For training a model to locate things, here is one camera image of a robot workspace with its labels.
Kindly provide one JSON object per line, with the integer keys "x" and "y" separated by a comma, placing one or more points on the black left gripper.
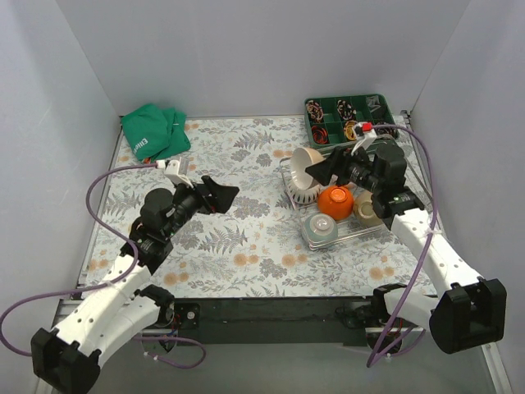
{"x": 206, "y": 194}

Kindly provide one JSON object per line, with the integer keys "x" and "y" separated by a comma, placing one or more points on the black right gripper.
{"x": 343, "y": 165}

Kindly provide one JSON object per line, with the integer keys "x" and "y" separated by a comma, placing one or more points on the cream plain bowl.
{"x": 300, "y": 160}

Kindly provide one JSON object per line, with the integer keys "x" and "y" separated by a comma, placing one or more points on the white bowl blue leaf pattern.
{"x": 307, "y": 196}

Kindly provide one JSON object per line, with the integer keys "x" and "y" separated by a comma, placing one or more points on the orange bowl black inside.
{"x": 336, "y": 202}

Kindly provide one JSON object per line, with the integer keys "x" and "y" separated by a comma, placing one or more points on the beige floral bowl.
{"x": 363, "y": 210}

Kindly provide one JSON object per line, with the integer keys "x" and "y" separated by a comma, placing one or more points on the pale green ribbed bowl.
{"x": 320, "y": 230}

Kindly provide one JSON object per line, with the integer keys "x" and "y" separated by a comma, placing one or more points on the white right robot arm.
{"x": 468, "y": 310}

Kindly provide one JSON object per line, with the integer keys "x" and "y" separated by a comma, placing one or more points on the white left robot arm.
{"x": 71, "y": 355}

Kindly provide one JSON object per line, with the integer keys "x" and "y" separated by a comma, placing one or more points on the green compartment organizer tray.
{"x": 335, "y": 131}

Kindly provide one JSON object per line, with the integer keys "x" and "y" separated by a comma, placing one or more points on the black white scrunchie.
{"x": 345, "y": 110}

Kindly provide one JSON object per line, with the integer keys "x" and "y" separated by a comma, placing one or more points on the pink black scrunchie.
{"x": 315, "y": 111}

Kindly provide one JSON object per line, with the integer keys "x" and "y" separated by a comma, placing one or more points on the floral patterned table mat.
{"x": 257, "y": 248}

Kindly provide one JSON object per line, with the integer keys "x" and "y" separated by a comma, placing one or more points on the dark patterned scrunchie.
{"x": 381, "y": 129}

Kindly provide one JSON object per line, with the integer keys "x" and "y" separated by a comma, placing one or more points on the green folded cloth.
{"x": 154, "y": 133}

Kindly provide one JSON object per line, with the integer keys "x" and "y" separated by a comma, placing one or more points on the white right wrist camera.
{"x": 365, "y": 136}

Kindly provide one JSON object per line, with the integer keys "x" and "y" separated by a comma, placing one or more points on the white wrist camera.
{"x": 365, "y": 136}
{"x": 175, "y": 170}

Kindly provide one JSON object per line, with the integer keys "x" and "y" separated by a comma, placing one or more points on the metal wire dish rack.
{"x": 350, "y": 227}

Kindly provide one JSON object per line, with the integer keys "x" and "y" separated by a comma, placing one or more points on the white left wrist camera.
{"x": 175, "y": 170}

